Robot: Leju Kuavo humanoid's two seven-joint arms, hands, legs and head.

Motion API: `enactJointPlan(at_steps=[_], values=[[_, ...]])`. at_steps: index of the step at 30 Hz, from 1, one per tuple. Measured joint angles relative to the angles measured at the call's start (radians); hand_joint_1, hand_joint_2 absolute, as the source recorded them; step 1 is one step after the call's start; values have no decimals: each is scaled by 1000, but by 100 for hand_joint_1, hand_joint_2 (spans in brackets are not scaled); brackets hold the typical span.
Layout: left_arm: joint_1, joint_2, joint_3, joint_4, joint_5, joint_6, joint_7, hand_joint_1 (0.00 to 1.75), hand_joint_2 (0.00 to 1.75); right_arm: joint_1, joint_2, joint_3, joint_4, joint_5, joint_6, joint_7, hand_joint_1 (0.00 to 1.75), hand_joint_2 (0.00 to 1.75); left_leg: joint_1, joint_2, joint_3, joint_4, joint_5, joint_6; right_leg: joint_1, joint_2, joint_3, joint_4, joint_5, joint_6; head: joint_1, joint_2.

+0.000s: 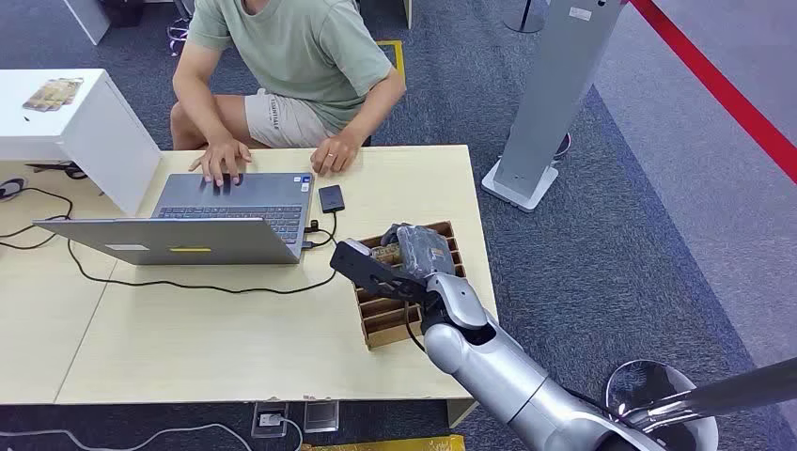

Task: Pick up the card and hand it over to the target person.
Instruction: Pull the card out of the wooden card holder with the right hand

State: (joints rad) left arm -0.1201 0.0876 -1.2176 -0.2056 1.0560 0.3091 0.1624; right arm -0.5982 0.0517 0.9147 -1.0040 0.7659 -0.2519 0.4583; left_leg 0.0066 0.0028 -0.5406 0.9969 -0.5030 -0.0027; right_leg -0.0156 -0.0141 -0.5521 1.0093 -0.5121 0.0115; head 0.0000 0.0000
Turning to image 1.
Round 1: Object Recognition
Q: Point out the robot right hand grey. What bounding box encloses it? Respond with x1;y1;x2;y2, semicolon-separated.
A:
380;223;459;283

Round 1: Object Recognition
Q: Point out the person's right hand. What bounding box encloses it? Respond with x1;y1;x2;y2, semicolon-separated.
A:
188;136;254;188

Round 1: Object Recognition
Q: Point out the person's left hand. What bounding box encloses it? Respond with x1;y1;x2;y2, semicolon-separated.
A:
309;132;363;178

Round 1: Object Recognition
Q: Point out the tan printed card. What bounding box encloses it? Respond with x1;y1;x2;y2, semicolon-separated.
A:
371;243;405;267

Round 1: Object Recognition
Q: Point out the brown slotted card holder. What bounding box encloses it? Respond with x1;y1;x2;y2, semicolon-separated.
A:
345;220;469;351

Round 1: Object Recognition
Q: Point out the person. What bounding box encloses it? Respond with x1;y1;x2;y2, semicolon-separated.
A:
169;0;407;188

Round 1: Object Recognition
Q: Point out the black external drive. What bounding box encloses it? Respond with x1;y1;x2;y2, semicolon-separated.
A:
318;184;346;215

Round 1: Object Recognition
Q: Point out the grey laptop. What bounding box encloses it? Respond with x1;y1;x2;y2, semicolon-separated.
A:
32;172;316;267

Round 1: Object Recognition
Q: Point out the yellow floor tape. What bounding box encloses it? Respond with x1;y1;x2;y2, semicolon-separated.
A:
375;39;408;87

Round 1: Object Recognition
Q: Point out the white cabinet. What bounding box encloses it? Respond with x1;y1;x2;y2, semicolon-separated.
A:
0;68;164;217

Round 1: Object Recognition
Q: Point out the office chair base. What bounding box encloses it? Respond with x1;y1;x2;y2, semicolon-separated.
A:
164;0;196;58

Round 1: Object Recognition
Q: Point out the stack of tan cards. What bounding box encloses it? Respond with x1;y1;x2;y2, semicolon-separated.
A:
22;77;85;114

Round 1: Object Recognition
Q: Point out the light wooden table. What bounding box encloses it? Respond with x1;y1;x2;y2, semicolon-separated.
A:
0;160;158;407
55;145;499;430

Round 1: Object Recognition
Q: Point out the white furniture panel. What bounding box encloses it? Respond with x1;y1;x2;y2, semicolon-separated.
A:
62;0;113;47

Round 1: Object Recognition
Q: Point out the closed floor socket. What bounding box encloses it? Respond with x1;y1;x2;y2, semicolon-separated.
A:
303;399;341;435

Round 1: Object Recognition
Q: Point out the yellow patterned object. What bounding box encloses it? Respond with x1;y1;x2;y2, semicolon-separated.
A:
302;434;467;451

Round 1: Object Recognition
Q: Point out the grey kiosk stand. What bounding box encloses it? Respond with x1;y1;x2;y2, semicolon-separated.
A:
480;0;624;214

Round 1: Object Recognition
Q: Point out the black round device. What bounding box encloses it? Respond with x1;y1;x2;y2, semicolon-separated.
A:
0;177;29;202

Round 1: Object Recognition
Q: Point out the floor socket with plug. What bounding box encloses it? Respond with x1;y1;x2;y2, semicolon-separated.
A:
250;402;291;441

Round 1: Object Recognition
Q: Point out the dark round stanchion base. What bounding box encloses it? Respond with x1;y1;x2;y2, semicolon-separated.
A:
503;0;550;35

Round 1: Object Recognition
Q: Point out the chrome stanchion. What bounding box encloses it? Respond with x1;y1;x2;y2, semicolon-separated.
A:
604;357;797;451

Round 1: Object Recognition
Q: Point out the red barrier belt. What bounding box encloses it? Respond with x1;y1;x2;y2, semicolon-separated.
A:
628;0;797;187

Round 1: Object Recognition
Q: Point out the short black drive cable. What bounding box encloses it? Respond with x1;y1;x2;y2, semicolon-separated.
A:
302;211;339;251

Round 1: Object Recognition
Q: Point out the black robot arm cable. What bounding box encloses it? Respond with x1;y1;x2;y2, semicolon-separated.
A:
403;301;429;353

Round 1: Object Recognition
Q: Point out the long black power cable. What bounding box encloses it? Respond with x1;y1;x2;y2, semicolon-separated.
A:
65;239;339;297

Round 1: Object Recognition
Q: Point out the black cable bundle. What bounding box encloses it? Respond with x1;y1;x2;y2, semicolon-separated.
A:
24;161;89;181

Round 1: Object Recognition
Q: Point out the thin black looped cable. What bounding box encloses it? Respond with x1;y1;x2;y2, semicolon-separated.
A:
0;185;74;252

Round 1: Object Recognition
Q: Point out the white cable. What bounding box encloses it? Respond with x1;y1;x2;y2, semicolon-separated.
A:
0;414;305;451

